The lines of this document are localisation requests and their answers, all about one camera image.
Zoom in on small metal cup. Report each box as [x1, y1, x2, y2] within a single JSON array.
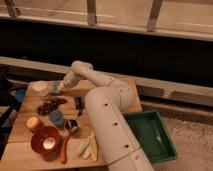
[[65, 119, 78, 133]]

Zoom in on black handled tool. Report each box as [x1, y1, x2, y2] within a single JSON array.
[[74, 97, 84, 116]]

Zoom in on green plastic tray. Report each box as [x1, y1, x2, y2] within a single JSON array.
[[124, 110, 178, 164]]

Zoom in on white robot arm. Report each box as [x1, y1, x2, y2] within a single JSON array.
[[60, 61, 154, 171]]

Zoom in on blue object at left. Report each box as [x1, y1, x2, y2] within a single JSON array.
[[15, 88, 26, 103]]

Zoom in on bunch of dark grapes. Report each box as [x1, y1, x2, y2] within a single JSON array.
[[37, 97, 67, 115]]

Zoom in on orange carrot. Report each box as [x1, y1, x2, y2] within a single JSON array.
[[60, 134, 71, 164]]

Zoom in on blue sponge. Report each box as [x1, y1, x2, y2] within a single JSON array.
[[51, 81, 61, 95]]

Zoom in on white cup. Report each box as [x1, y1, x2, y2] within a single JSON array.
[[32, 81, 49, 99]]

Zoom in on orange fruit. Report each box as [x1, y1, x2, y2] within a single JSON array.
[[26, 117, 43, 132]]

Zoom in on orange bowl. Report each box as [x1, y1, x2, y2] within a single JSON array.
[[31, 126, 61, 155]]

